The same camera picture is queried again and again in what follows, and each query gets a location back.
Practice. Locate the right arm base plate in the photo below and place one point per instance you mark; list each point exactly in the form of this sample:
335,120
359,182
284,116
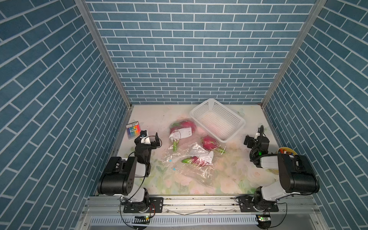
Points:
248,203

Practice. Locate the yellow cup of markers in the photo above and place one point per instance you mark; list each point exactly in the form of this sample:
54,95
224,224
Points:
287,151

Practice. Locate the aluminium front rail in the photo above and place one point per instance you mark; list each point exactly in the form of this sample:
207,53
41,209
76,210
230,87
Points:
196,212

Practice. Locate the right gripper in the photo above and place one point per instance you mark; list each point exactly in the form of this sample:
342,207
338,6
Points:
252,141

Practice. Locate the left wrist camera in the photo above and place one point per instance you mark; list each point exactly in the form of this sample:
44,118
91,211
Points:
151,140

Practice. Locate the near zip-top bag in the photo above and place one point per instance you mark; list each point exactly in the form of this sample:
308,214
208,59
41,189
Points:
205,175

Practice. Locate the loose dragon fruit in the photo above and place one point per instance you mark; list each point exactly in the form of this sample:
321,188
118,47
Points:
209,143

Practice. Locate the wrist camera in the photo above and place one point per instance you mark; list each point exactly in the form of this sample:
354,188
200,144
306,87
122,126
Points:
151,140
260,132

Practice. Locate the zip-top bag with label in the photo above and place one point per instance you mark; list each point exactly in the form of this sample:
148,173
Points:
181,132

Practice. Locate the white plastic basket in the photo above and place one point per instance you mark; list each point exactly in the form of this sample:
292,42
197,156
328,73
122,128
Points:
218,120

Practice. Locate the rainbow colour card pack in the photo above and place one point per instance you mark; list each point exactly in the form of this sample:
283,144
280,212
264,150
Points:
133,130

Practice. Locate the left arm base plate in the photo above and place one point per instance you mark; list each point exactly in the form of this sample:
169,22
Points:
148,205

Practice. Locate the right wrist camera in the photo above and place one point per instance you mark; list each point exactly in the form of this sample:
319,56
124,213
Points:
260,132

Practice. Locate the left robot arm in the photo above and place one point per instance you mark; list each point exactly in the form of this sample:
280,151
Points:
118,177

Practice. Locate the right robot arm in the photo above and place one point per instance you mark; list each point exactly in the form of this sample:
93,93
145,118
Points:
296,175

